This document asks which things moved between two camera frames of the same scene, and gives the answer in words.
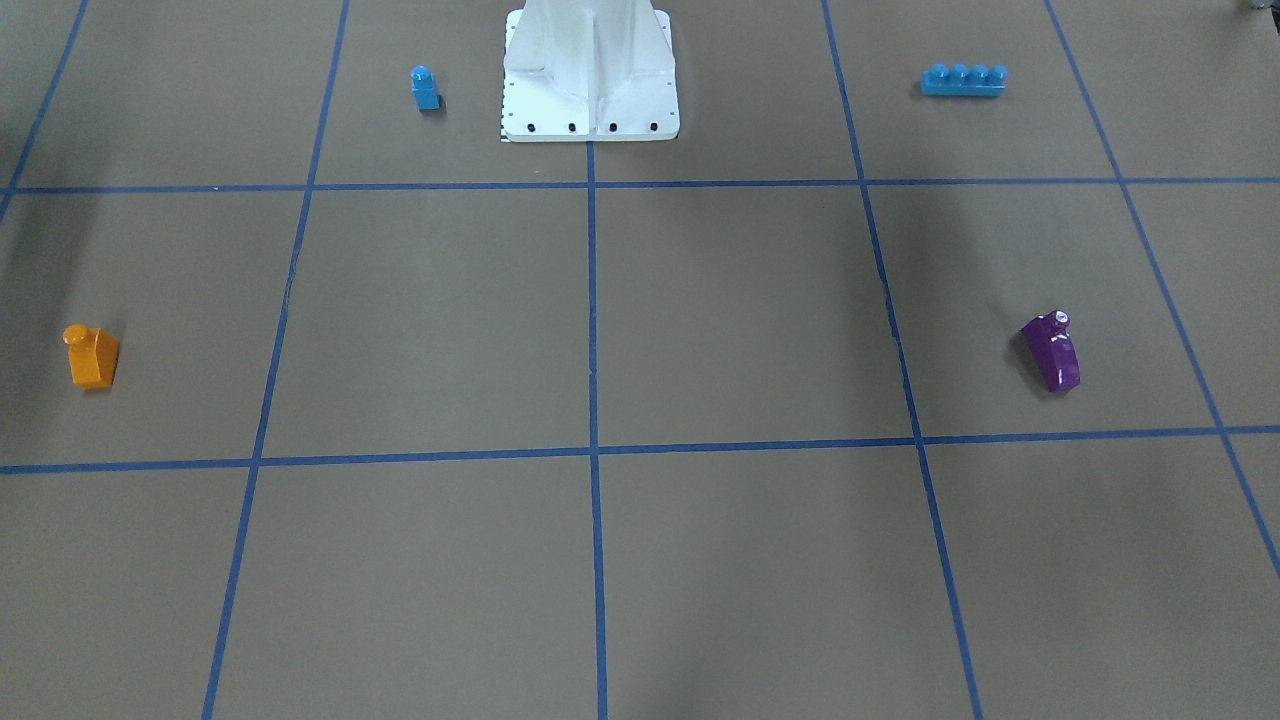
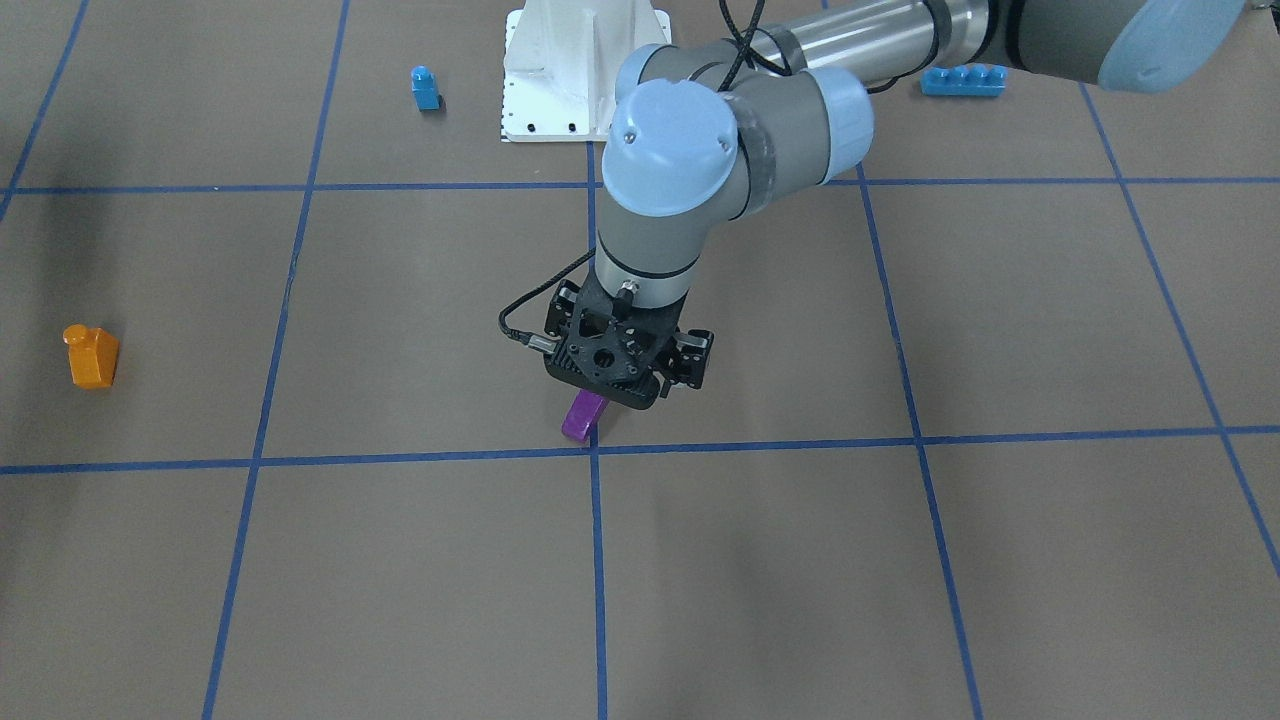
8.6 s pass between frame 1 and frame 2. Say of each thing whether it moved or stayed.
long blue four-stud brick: stayed
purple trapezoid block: moved
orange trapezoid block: stayed
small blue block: stayed
